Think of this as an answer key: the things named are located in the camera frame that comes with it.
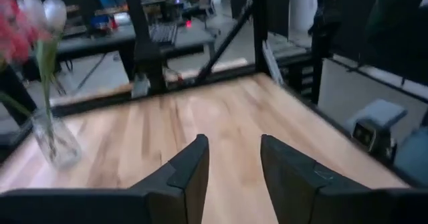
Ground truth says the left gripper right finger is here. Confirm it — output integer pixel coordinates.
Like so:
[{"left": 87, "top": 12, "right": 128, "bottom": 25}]
[{"left": 259, "top": 133, "right": 385, "bottom": 224}]

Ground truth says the black aluminium table frame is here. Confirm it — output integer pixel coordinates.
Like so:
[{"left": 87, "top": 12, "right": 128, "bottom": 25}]
[{"left": 0, "top": 0, "right": 415, "bottom": 188}]

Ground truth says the grey padded stool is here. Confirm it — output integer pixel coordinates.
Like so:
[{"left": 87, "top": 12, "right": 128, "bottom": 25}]
[{"left": 346, "top": 98, "right": 409, "bottom": 158}]

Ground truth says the ribbed clear glass vase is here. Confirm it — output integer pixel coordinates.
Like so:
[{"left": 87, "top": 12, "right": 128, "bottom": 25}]
[{"left": 31, "top": 108, "right": 83, "bottom": 168}]

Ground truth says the silver mounting plate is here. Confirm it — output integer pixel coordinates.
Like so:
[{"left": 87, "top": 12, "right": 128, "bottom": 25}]
[{"left": 130, "top": 72, "right": 150, "bottom": 100}]

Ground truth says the blue chair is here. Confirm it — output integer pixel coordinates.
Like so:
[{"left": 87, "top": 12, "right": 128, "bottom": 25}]
[{"left": 393, "top": 126, "right": 428, "bottom": 188}]

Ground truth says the black keyboard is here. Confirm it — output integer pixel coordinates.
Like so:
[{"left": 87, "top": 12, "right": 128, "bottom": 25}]
[{"left": 148, "top": 23, "right": 179, "bottom": 46}]

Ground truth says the grey desk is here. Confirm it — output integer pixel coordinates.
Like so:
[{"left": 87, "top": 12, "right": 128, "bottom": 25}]
[{"left": 55, "top": 16, "right": 217, "bottom": 63}]

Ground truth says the black slanted stand leg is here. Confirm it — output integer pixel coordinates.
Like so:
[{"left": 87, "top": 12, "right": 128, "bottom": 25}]
[{"left": 195, "top": 5, "right": 253, "bottom": 84}]

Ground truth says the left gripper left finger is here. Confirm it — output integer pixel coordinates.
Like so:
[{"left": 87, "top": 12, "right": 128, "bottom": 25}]
[{"left": 132, "top": 133, "right": 211, "bottom": 224}]

